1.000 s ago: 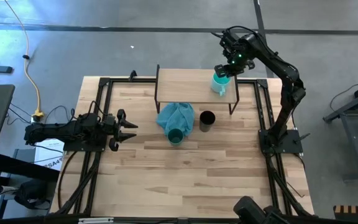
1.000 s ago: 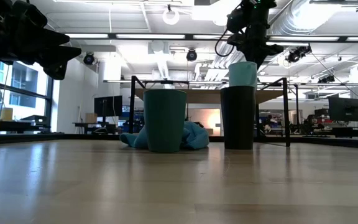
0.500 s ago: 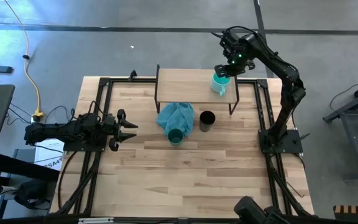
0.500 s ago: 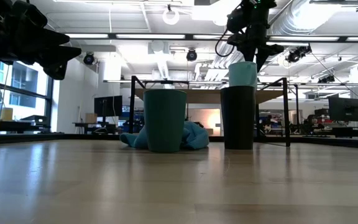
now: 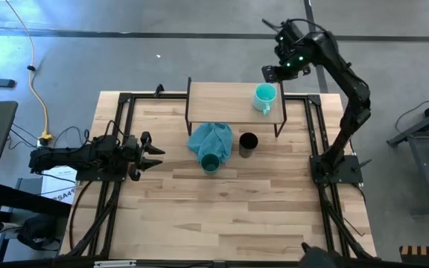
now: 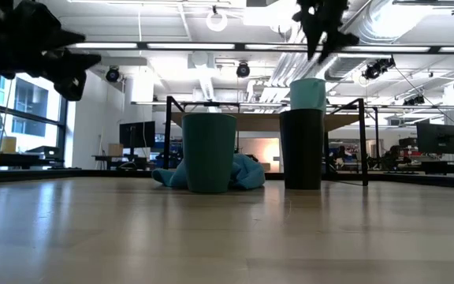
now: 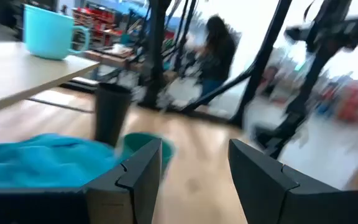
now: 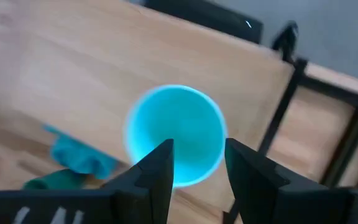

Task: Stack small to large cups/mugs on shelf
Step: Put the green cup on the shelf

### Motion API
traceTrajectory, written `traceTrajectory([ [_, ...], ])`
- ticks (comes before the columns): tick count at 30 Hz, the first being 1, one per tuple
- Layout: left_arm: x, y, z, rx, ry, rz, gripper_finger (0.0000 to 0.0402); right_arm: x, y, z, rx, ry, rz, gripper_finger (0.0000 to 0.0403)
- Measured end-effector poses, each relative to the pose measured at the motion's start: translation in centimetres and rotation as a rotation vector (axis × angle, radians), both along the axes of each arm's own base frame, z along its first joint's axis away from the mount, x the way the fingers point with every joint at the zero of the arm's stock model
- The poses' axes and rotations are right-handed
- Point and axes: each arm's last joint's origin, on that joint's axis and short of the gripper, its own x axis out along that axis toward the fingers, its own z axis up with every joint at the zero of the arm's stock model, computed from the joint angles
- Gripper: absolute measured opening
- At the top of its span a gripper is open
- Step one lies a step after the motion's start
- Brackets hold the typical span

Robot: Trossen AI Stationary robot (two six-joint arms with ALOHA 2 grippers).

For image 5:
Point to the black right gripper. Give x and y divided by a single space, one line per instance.
289 69

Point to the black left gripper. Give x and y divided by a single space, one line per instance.
136 156

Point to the light turquoise mug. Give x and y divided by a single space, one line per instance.
264 97

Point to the dark teal cup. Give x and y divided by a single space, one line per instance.
210 164

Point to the black cup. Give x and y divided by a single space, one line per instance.
248 149

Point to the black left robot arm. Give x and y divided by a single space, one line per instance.
69 156

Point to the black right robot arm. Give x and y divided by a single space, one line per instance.
352 85

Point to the blue cloth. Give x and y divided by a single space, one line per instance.
212 139

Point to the white printed cardboard box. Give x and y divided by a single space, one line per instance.
60 182

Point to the white power outlet box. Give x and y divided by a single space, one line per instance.
42 142

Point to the black bag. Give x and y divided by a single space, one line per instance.
37 231

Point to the grey metal side desk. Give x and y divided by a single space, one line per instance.
423 123

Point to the person's head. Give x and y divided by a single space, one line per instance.
318 258

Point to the striped wooden black bench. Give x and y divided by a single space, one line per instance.
423 250

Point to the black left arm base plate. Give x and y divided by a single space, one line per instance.
99 176

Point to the black aluminium table frame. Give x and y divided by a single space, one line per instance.
151 96

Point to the black frame clamp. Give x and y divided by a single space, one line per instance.
158 89

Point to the wooden shelf black metal frame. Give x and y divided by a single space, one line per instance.
222 102

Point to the silver frame bracket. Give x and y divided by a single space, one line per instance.
114 264

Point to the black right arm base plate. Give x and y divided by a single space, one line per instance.
348 171

